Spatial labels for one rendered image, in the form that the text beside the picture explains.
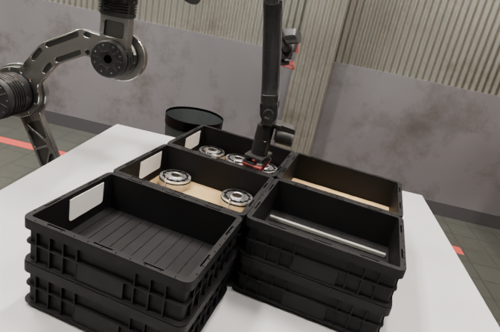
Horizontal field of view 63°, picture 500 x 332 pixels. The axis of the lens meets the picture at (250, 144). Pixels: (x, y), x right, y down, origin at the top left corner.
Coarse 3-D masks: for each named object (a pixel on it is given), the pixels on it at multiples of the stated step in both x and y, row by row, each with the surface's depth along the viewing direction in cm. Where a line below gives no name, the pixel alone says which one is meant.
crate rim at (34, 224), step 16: (160, 192) 108; (48, 208) 91; (208, 208) 104; (32, 224) 85; (48, 224) 85; (240, 224) 101; (64, 240) 83; (80, 240) 82; (224, 240) 91; (96, 256) 82; (112, 256) 80; (128, 256) 80; (144, 272) 79; (160, 272) 77; (192, 272) 79; (176, 288) 77; (192, 288) 78
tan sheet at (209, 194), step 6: (150, 180) 134; (156, 180) 135; (192, 186) 136; (198, 186) 136; (204, 186) 137; (186, 192) 131; (192, 192) 132; (198, 192) 132; (204, 192) 133; (210, 192) 134; (216, 192) 135; (204, 198) 129; (210, 198) 130; (216, 198) 131
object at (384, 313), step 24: (240, 264) 109; (264, 264) 105; (240, 288) 110; (264, 288) 108; (288, 288) 106; (312, 288) 102; (312, 312) 105; (336, 312) 103; (360, 312) 101; (384, 312) 98
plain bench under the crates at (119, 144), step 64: (128, 128) 213; (0, 192) 134; (64, 192) 142; (0, 256) 106; (448, 256) 151; (0, 320) 88; (64, 320) 91; (256, 320) 102; (384, 320) 111; (448, 320) 116
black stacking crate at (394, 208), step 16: (304, 160) 156; (288, 176) 147; (304, 176) 158; (320, 176) 156; (336, 176) 154; (352, 176) 152; (368, 176) 150; (352, 192) 153; (368, 192) 151; (384, 192) 150
